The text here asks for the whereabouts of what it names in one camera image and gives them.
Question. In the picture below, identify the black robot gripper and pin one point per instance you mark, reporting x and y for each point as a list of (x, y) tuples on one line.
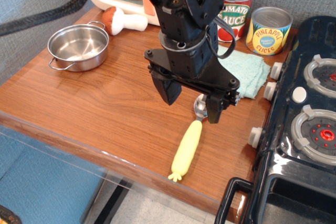
[(193, 64)]

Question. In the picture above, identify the small stainless steel pot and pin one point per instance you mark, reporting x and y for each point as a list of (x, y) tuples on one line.
[(78, 48)]

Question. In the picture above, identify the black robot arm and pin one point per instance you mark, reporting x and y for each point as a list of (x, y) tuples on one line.
[(183, 20)]

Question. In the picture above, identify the yellow toy corn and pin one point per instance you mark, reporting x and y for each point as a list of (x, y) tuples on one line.
[(186, 151)]

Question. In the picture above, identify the metal spoon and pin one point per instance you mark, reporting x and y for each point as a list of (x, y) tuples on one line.
[(200, 108)]

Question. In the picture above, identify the light teal folded cloth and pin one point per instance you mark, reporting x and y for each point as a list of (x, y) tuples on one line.
[(251, 71)]

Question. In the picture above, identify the white stove knob lower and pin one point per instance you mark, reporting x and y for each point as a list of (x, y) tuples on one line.
[(254, 136)]

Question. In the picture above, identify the white stove knob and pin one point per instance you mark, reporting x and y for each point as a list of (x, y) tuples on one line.
[(276, 70), (254, 136), (269, 90)]

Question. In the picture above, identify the white stove knob middle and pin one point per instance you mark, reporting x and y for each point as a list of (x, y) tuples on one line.
[(269, 90)]

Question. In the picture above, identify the white stove knob upper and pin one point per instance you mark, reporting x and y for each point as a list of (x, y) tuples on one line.
[(276, 70)]

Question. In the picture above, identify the pineapple slices can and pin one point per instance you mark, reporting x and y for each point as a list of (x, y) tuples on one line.
[(268, 30)]

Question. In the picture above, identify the plush brown white mushroom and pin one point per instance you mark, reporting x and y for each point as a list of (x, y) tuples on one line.
[(115, 20)]

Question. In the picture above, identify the tomato sauce can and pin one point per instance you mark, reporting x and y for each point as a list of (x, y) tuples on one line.
[(235, 14)]

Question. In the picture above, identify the black toy stove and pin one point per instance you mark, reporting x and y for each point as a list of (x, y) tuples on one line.
[(294, 169)]

